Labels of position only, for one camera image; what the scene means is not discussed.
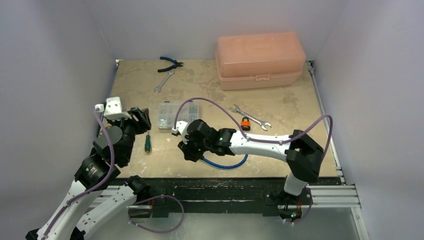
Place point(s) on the orange black padlock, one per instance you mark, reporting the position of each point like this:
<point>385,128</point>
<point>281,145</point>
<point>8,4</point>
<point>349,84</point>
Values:
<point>245,124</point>

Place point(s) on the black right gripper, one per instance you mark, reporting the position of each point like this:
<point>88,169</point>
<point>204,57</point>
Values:
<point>189,145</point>

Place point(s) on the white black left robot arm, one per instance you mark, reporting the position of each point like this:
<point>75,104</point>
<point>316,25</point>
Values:
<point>111,151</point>

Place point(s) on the green handled screwdriver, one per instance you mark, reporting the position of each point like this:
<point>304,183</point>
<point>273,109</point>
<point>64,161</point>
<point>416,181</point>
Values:
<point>147,143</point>

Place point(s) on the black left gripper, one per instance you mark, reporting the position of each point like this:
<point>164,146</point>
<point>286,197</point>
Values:
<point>143,124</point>

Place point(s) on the black hammer beside table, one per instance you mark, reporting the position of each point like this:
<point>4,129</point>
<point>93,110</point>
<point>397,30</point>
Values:
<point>98,127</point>

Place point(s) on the pink plastic toolbox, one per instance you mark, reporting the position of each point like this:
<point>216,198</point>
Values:
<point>259,60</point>

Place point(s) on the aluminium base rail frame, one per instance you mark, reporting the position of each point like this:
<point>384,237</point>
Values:
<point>328,206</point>

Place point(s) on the clear plastic screw organizer box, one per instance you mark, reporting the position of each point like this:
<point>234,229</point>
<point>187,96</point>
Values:
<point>167,111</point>

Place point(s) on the large chrome open-end wrench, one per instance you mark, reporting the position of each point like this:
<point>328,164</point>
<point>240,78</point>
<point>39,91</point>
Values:
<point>263,124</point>

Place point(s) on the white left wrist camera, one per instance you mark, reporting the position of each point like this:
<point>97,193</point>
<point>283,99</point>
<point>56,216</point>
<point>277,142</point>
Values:
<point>112,109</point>

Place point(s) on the small silver open-end wrench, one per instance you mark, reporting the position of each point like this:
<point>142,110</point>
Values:
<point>159,87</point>

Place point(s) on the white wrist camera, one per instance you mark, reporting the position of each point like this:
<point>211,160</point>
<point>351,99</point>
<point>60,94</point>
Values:
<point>180,129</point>
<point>112,109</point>

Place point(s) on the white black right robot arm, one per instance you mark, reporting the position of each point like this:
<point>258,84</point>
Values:
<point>303,155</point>

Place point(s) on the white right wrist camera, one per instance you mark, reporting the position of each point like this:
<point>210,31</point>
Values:
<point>180,129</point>

